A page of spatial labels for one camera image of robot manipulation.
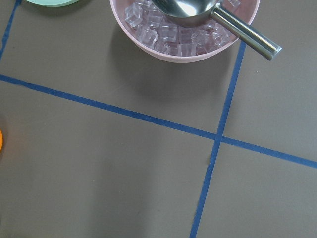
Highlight ice cubes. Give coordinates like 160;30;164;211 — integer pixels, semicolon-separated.
124;0;233;57

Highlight orange fruit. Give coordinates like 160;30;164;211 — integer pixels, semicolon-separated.
0;130;3;151

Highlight green plate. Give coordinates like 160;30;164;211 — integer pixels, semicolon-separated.
26;0;79;7

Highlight pink bowl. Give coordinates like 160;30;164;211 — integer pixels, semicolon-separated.
109;0;261;63

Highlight metal scoop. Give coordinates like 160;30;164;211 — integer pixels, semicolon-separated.
152;0;282;60

